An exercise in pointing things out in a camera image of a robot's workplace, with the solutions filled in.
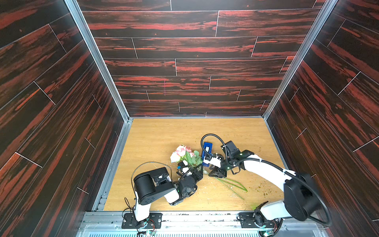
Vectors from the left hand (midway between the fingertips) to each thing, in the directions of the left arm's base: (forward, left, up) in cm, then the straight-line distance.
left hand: (205, 166), depth 84 cm
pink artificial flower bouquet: (+3, +8, +5) cm, 10 cm away
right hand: (0, -5, -3) cm, 5 cm away
